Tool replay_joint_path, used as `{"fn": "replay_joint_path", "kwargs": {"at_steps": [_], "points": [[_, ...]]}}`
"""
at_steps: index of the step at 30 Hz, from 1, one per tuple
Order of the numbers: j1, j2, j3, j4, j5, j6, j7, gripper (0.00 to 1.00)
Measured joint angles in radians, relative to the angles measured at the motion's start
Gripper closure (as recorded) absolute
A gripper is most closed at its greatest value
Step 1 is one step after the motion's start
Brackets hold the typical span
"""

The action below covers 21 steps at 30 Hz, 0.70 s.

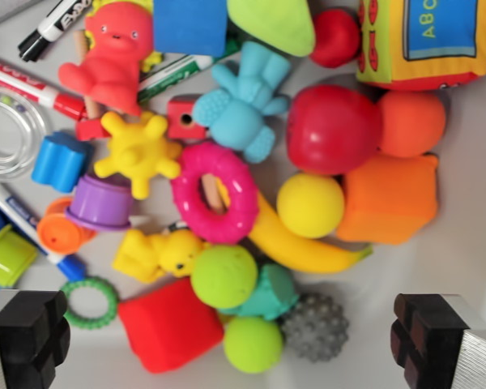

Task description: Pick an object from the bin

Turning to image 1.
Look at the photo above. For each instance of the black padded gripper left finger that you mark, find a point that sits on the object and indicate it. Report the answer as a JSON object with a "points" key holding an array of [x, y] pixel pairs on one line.
{"points": [[24, 336]]}

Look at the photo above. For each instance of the black padded gripper right finger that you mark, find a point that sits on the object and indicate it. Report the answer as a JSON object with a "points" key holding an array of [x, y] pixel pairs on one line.
{"points": [[429, 340]]}

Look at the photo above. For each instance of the grey plastic bin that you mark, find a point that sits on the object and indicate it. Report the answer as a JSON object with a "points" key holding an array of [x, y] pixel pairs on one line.
{"points": [[470, 202]]}

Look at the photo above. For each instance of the lime green stacking cup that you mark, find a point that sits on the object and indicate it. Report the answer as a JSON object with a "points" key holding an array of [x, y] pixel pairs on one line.
{"points": [[8, 257]]}

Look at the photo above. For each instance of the orange stacking cup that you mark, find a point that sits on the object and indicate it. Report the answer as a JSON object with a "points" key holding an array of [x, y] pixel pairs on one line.
{"points": [[58, 235]]}

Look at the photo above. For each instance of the grey spiky ball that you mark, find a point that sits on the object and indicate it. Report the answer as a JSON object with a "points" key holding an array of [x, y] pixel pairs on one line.
{"points": [[316, 326]]}

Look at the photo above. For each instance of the blue dry erase marker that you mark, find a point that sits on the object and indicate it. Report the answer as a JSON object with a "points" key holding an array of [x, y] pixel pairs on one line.
{"points": [[20, 215]]}

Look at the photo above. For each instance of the red foam cube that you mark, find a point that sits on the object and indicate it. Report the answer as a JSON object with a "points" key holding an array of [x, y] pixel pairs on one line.
{"points": [[168, 324]]}

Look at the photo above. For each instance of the orange foam cube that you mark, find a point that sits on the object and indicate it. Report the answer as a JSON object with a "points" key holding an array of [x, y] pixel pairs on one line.
{"points": [[389, 200]]}

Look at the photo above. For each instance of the yellow rubber dog toy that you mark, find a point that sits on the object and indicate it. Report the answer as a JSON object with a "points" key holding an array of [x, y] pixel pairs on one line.
{"points": [[154, 253]]}

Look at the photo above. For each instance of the purple stacking cup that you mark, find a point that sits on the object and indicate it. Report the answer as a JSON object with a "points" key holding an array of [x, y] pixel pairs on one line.
{"points": [[101, 202]]}

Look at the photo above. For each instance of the yellow toy banana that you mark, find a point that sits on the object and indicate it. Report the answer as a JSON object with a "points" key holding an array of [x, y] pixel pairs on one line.
{"points": [[299, 251]]}

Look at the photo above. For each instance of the teal rubber toy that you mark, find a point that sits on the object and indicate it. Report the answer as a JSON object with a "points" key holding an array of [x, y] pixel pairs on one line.
{"points": [[275, 293]]}

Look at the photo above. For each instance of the small lime green ball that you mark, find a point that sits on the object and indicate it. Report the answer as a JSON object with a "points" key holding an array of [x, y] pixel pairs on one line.
{"points": [[253, 344]]}

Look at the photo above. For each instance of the blue flower-shaped block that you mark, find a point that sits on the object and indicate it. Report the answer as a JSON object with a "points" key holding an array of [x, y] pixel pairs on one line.
{"points": [[58, 162]]}

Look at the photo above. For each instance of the black and white pen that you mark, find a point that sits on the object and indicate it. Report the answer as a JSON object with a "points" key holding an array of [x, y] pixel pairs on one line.
{"points": [[177, 227]]}

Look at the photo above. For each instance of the small yellow toy piece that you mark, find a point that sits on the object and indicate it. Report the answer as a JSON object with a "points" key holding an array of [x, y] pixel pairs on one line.
{"points": [[224, 318]]}

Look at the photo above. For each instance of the large lime green ball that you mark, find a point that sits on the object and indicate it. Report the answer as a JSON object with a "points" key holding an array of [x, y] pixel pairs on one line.
{"points": [[224, 275]]}

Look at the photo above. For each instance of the wooden bolt with red head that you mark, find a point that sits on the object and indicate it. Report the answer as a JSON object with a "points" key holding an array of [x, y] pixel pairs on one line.
{"points": [[90, 129]]}

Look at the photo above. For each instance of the orange ball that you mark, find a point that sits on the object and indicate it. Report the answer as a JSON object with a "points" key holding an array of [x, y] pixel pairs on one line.
{"points": [[413, 123]]}

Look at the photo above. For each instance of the yellow spiky rubber ball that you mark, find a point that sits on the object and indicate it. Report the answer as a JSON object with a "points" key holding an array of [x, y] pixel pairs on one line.
{"points": [[139, 152]]}

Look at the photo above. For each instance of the red toy apple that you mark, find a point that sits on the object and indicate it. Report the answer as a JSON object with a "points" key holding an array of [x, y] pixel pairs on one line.
{"points": [[332, 129]]}

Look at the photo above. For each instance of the wooden peg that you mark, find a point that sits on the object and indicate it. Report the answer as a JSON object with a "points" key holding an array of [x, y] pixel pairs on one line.
{"points": [[214, 194]]}

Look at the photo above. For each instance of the red dry erase marker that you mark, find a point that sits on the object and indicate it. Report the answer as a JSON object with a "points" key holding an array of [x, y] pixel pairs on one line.
{"points": [[28, 87]]}

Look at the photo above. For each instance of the red wooden block with hole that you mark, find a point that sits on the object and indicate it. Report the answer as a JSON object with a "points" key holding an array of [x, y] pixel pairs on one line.
{"points": [[180, 117]]}

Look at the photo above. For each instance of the red rubber animal toy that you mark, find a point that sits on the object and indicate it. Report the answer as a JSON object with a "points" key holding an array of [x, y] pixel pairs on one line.
{"points": [[109, 61]]}

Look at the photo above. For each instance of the multicolour fabric ABC cube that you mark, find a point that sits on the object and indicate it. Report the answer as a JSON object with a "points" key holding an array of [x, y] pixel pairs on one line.
{"points": [[425, 40]]}

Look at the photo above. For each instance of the light blue rubber animal toy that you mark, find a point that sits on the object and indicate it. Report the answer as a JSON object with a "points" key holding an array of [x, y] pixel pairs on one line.
{"points": [[243, 105]]}

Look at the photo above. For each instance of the green dry erase marker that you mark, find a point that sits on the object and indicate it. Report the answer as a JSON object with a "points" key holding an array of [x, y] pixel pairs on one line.
{"points": [[174, 73]]}

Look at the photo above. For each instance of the black dry erase marker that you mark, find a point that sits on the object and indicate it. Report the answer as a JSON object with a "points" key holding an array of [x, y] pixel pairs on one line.
{"points": [[50, 28]]}

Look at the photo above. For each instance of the small red ball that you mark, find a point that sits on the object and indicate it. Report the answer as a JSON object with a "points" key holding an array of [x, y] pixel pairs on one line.
{"points": [[334, 38]]}

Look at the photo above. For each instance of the blue foam cube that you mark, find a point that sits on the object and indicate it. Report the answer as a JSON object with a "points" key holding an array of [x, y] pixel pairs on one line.
{"points": [[188, 26]]}

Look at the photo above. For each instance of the lime green foam shape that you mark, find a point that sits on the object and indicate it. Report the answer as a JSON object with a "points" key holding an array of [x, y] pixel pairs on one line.
{"points": [[275, 22]]}

